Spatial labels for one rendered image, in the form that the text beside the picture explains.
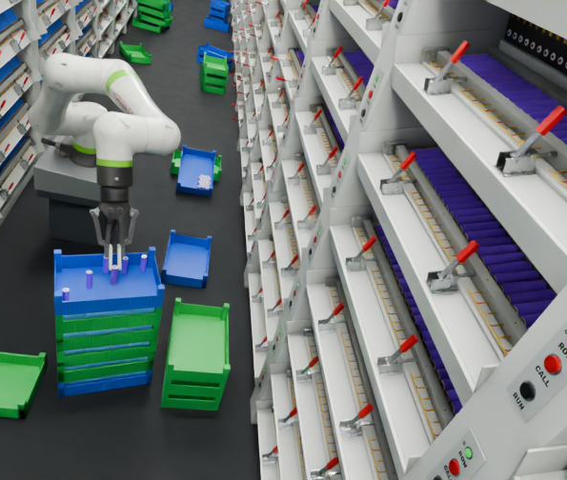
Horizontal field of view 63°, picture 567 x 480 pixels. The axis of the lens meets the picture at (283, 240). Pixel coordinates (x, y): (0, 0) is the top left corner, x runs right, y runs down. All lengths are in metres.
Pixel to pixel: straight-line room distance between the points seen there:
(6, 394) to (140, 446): 0.47
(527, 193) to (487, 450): 0.29
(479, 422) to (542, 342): 0.13
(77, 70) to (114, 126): 0.42
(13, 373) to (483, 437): 1.56
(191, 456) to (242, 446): 0.18
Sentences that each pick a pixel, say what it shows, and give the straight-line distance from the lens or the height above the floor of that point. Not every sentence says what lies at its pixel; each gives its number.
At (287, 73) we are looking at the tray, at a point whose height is 0.90.
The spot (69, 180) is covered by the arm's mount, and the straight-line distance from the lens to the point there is 2.12.
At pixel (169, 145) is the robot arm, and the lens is 1.35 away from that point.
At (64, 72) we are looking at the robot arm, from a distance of 1.67.
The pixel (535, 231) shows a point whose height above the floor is 1.28.
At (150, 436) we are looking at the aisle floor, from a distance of 1.71.
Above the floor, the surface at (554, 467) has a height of 1.11.
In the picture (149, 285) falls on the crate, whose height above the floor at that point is 0.40.
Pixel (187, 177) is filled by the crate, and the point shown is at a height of 0.04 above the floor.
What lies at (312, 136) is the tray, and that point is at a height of 0.90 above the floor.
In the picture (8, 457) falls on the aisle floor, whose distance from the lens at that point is 1.71.
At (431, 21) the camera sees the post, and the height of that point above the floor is 1.38.
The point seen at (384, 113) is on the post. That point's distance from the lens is 1.03.
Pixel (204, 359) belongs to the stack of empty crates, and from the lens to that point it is 1.69.
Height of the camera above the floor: 1.49
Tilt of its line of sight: 35 degrees down
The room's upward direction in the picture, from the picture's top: 18 degrees clockwise
